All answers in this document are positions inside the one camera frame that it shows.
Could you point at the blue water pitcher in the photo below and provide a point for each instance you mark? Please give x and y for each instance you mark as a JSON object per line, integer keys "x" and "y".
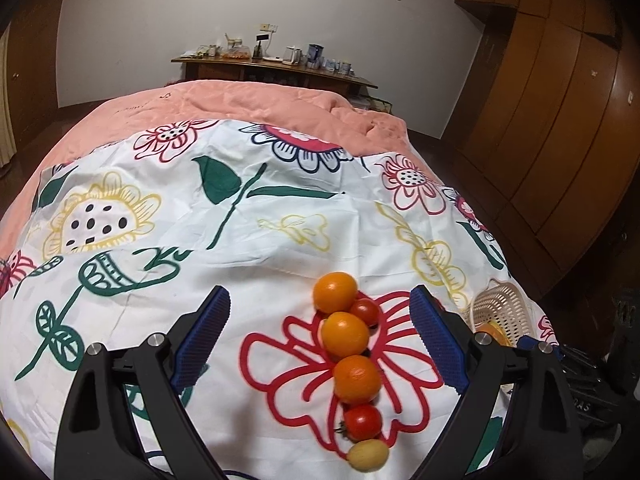
{"x": 315, "y": 56}

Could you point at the white plastic basket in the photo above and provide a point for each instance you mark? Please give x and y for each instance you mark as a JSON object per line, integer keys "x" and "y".
{"x": 505, "y": 305}

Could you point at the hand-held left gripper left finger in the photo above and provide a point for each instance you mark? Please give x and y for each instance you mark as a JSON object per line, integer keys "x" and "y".
{"x": 200, "y": 340}

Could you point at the yellow-brown kiwi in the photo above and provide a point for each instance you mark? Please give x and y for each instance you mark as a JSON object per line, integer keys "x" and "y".
{"x": 368, "y": 455}

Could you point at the pink blanket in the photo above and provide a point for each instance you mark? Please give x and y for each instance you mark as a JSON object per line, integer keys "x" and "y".
{"x": 225, "y": 100}

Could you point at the glass kettle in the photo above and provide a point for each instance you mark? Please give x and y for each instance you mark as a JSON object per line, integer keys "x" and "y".
{"x": 292, "y": 56}

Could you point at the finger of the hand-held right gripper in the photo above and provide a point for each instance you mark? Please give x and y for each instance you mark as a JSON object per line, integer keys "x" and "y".
{"x": 557, "y": 355}
{"x": 526, "y": 343}

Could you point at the beige curtain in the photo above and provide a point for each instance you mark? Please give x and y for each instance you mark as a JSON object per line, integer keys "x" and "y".
{"x": 6, "y": 135}

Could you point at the wooden door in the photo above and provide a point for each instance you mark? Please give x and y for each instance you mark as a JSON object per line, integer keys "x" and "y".
{"x": 35, "y": 60}

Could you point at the black stand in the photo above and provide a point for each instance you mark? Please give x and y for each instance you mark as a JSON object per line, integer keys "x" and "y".
{"x": 258, "y": 46}

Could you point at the wooden sideboard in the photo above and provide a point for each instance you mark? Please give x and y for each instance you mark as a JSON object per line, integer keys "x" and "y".
{"x": 280, "y": 72}

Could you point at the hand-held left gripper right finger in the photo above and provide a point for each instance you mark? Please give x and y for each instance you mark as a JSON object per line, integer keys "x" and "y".
{"x": 440, "y": 340}

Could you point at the wooden wardrobe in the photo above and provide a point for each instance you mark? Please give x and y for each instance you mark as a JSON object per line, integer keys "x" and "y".
{"x": 550, "y": 110}

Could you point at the white wall socket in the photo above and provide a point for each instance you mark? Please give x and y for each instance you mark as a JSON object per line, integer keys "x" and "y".
{"x": 268, "y": 27}

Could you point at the jar with orange contents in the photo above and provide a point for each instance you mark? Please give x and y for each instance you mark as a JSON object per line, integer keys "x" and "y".
{"x": 237, "y": 51}

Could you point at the white floral blanket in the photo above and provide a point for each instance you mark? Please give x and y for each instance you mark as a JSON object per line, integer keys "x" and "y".
{"x": 250, "y": 260}

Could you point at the red tomato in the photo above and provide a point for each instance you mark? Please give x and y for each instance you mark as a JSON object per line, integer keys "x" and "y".
{"x": 362, "y": 421}
{"x": 365, "y": 311}

